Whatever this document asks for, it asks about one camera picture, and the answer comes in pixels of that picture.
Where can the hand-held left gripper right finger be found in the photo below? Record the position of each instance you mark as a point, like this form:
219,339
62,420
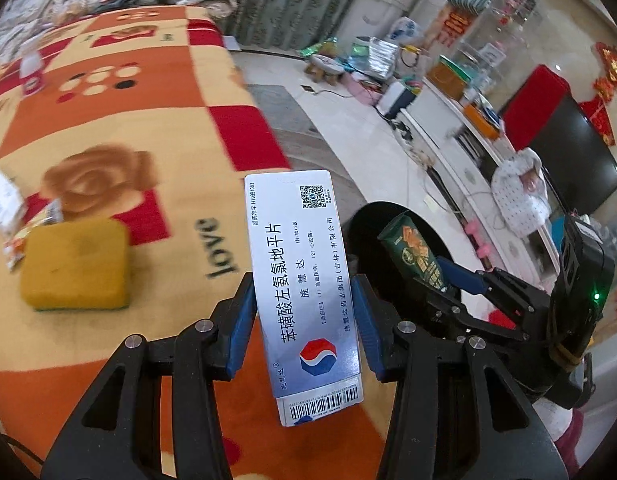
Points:
368,330

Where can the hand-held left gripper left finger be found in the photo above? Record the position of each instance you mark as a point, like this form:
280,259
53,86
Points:
241,330

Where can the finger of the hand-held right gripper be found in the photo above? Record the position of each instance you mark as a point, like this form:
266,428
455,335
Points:
453,317
468,280

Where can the green snack packet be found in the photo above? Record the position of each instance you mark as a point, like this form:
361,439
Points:
413,250

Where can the pale blue medicine box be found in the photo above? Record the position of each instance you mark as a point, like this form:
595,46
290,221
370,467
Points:
303,285

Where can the black trash bin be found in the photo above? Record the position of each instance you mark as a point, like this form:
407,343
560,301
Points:
368,240

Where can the pink dumbbell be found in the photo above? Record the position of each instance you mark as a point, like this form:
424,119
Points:
478,242

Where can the white dotted padded bundle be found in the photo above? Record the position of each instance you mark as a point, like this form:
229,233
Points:
520,195

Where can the white television cabinet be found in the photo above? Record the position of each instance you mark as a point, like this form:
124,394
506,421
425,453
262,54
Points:
453,145

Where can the black television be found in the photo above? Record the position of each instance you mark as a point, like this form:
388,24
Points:
573,160

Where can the yellow sponge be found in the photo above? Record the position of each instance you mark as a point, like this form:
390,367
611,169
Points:
76,265

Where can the red cloth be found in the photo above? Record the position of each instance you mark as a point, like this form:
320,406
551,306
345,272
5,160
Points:
535,95

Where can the brown cardboard box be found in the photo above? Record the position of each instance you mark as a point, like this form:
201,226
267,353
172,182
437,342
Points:
451,77

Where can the grey floor mat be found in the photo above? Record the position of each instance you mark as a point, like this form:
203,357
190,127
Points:
278,110

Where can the orange snack wrapper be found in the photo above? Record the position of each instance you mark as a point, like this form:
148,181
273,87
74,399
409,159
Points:
31,230

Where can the silver foil bag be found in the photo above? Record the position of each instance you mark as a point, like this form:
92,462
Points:
376,57

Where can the small round stool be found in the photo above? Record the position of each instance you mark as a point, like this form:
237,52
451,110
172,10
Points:
326,67

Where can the blue and white plastic bag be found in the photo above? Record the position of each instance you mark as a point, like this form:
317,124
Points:
404,30

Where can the plain white paper box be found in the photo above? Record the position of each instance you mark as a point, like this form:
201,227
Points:
3,195

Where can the white bottle with pink label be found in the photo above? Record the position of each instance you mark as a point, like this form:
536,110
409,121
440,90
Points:
32,72

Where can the green patterned curtain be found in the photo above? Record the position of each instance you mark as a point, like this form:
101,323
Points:
288,0

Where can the red knot wall decoration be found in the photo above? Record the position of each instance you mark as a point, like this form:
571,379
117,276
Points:
610,75

